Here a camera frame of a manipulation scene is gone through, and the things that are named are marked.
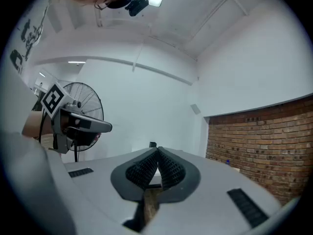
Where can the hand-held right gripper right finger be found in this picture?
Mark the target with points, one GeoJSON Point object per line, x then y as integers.
{"type": "Point", "coordinates": [176, 172]}

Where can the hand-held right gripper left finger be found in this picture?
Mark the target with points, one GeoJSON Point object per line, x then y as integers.
{"type": "Point", "coordinates": [137, 172]}

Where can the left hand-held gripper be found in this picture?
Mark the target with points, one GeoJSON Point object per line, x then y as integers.
{"type": "Point", "coordinates": [52, 99]}

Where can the person's left forearm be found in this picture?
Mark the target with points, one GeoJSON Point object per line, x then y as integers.
{"type": "Point", "coordinates": [33, 125]}

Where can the black standing fan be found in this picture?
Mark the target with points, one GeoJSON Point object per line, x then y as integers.
{"type": "Point", "coordinates": [90, 99]}

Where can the black square holder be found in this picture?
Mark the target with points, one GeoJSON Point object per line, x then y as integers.
{"type": "Point", "coordinates": [152, 144]}

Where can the person in white shirt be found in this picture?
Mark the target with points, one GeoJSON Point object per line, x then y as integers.
{"type": "Point", "coordinates": [19, 101]}

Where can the thin worn eyeglasses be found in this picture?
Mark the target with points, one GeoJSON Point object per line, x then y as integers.
{"type": "Point", "coordinates": [104, 2]}

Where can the grey wall box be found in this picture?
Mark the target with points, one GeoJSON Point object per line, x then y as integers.
{"type": "Point", "coordinates": [195, 109]}

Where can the black head-worn camera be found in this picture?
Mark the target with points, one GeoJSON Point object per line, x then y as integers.
{"type": "Point", "coordinates": [137, 5]}

